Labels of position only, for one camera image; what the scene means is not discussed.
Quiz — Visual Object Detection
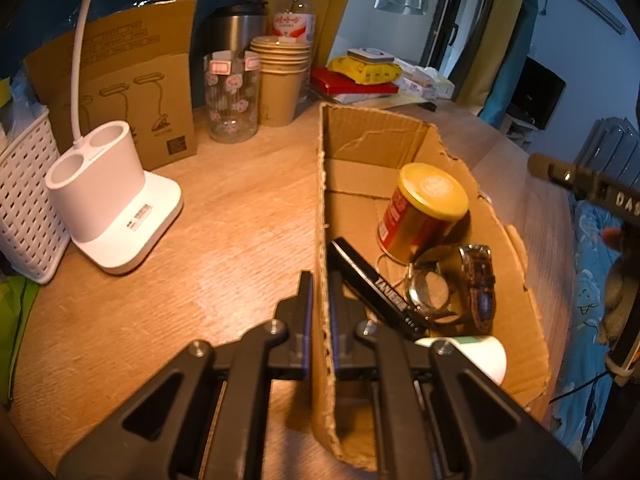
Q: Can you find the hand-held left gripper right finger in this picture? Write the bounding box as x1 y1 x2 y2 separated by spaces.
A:
327 271 583 480

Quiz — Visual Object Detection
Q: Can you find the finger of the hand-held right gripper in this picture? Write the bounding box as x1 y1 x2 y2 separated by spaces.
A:
529 152 640 223

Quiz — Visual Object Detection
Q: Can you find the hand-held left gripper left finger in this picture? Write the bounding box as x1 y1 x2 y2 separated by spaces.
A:
56 270 316 480

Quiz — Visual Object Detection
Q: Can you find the black bar tool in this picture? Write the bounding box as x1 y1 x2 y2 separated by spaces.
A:
327 237 428 337

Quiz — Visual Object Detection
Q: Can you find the leather strap wristwatch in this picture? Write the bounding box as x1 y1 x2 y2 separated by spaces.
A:
405 244 497 336

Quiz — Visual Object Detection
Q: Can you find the red tin yellow lid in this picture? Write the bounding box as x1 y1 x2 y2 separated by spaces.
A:
376 162 471 266

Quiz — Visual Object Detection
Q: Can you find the brown cardboard box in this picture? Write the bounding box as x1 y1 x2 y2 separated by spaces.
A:
310 101 552 472

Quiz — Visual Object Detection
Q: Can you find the large white charger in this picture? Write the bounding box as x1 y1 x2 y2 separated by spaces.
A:
414 335 508 386

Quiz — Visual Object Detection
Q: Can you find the blue printed blanket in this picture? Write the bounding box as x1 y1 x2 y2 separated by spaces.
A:
547 195 626 436

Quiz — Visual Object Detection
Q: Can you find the grey padded headboard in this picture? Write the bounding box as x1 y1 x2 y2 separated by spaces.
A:
570 116 640 201

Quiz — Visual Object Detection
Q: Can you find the white monitor stand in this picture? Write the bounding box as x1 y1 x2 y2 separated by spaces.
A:
500 112 543 148

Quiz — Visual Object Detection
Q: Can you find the black monitor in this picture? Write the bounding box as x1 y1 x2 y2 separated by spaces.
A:
510 56 567 128

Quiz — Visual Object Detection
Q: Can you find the yellow teal curtain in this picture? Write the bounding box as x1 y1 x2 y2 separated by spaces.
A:
457 0 541 128

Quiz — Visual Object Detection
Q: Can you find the white air conditioner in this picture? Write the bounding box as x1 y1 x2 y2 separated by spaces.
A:
547 0 628 36

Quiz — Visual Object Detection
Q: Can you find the white tissue pack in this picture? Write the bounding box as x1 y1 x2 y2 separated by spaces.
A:
395 57 456 101

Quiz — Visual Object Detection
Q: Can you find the white desk lamp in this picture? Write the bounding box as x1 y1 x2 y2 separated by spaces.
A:
45 0 183 276

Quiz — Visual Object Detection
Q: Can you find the pale yellow paper envelope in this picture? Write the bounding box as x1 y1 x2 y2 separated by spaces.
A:
330 91 416 111

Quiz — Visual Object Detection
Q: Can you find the patterned glass jar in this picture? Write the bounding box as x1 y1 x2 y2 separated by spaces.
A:
202 51 262 144

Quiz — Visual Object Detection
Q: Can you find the stack of brown paper cups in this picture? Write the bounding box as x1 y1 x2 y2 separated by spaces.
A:
248 36 312 128

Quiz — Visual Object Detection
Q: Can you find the yellow wipes packet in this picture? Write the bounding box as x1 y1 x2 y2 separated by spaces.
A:
327 48 403 86

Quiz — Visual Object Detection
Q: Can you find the green plastic bag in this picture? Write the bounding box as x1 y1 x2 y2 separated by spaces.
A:
0 275 41 406

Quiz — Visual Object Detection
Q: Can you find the brown lamp carton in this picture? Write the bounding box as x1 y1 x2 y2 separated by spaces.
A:
24 0 199 171

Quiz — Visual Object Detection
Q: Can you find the steel thermos mug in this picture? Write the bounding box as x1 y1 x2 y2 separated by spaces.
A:
201 2 269 68

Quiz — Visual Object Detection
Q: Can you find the clear plastic water bottle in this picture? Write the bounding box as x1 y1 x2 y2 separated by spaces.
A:
272 0 317 103

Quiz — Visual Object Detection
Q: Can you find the white woven plastic basket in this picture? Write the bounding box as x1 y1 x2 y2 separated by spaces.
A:
0 110 71 285

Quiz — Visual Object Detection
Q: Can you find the blue plastic bag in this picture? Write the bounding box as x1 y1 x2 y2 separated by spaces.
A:
0 67 48 126

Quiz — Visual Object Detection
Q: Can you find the black sliding door frame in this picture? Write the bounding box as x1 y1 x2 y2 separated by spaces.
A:
420 0 473 78

